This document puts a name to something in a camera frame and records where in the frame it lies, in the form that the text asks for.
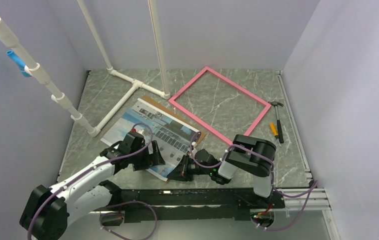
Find brown frame backing board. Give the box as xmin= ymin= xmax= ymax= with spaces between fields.
xmin=101 ymin=96 xmax=199 ymax=149

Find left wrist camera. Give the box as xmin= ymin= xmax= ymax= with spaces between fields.
xmin=131 ymin=128 xmax=146 ymax=137

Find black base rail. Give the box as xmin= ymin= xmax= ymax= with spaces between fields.
xmin=98 ymin=188 xmax=286 ymax=223

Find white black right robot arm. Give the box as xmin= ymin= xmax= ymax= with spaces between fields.
xmin=166 ymin=134 xmax=277 ymax=208

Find white pvc pipe stand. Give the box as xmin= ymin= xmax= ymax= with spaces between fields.
xmin=0 ymin=0 xmax=171 ymax=138

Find building photo print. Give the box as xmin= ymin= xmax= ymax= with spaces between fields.
xmin=101 ymin=98 xmax=199 ymax=182

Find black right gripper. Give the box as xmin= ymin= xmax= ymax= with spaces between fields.
xmin=166 ymin=154 xmax=213 ymax=182

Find blue pipe peg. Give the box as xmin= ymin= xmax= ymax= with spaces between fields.
xmin=6 ymin=50 xmax=31 ymax=78

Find black handled claw hammer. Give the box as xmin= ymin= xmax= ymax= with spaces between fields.
xmin=268 ymin=101 xmax=285 ymax=145

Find aluminium side rail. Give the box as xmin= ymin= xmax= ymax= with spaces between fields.
xmin=274 ymin=70 xmax=342 ymax=240

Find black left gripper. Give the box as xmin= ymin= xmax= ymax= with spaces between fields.
xmin=129 ymin=140 xmax=165 ymax=171

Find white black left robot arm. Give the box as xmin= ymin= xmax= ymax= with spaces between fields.
xmin=19 ymin=129 xmax=164 ymax=240

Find pink wooden picture frame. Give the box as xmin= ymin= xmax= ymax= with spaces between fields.
xmin=168 ymin=66 xmax=272 ymax=145

